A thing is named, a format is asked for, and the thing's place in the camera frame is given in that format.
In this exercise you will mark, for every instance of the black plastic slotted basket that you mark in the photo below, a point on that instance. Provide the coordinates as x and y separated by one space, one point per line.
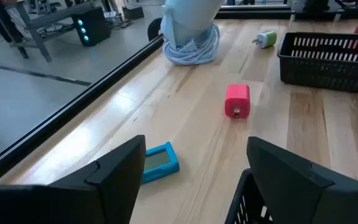
244 202
322 77

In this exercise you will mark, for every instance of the black computer tower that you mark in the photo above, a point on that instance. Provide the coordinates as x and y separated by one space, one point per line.
95 28

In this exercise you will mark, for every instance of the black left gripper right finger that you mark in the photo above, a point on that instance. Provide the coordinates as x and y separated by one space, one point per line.
306 199

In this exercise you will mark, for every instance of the blue calculator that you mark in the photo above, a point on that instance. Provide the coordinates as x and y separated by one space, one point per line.
173 161

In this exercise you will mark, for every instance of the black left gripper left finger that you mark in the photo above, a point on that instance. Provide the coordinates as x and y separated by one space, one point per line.
73 202

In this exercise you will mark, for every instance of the pink cube charger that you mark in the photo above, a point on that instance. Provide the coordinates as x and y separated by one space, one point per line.
237 99

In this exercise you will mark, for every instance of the green and white charger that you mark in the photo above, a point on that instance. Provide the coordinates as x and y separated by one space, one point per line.
269 39

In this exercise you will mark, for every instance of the black metal desk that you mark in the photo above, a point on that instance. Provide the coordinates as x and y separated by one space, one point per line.
35 34

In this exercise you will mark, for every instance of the white cylinder with black rim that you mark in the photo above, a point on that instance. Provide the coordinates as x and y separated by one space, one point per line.
191 18

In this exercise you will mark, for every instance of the black box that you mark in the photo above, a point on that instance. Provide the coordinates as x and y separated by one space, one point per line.
133 13

